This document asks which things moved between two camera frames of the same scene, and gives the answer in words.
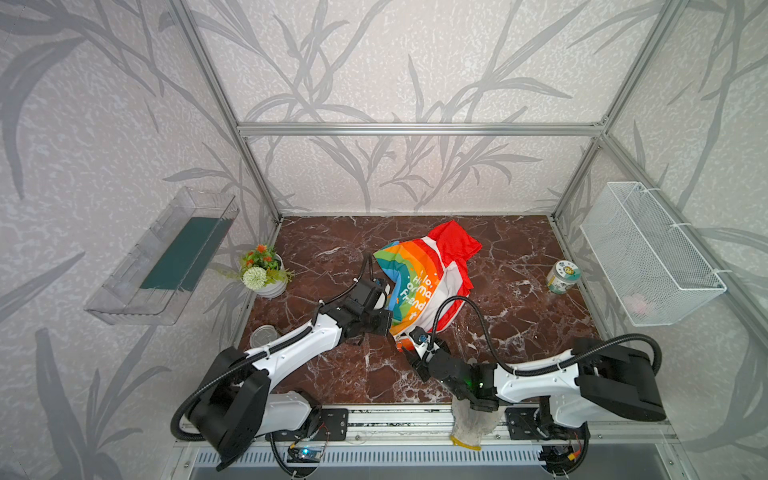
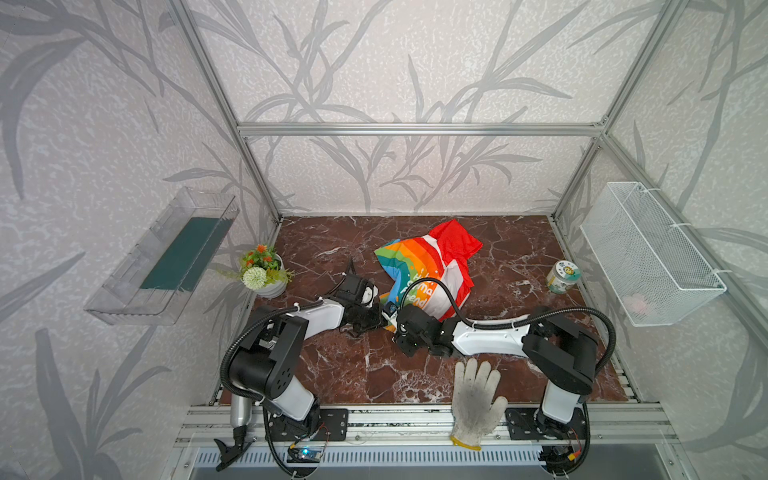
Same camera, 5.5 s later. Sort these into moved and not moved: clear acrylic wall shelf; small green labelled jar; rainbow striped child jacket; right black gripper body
Moved: right black gripper body
Not moved: rainbow striped child jacket; clear acrylic wall shelf; small green labelled jar
